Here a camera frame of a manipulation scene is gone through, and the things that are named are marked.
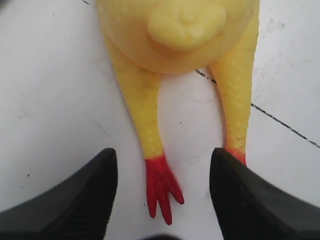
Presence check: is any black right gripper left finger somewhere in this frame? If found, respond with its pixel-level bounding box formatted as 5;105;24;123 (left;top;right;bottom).
0;148;118;240

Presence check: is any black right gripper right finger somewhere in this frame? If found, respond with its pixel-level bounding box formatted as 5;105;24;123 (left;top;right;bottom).
209;147;320;240

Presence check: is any yellow rubber chicken toy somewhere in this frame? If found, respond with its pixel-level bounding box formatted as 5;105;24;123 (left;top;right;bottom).
96;0;261;225

